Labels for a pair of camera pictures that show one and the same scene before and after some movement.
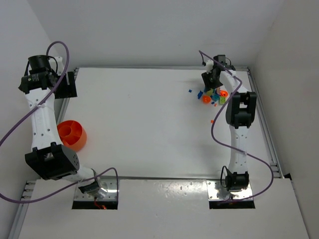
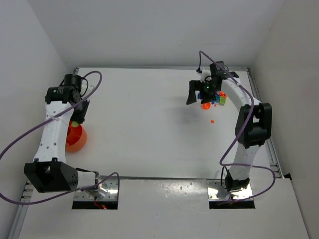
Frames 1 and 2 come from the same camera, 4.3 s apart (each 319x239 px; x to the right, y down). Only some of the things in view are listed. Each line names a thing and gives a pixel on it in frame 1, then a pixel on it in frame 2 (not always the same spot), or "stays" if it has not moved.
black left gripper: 66,84 -> 79,113
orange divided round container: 72,134 stays
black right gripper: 209,81 -> 198,84
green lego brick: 222,100 stays
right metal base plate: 216,191 stays
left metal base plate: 111,183 stays
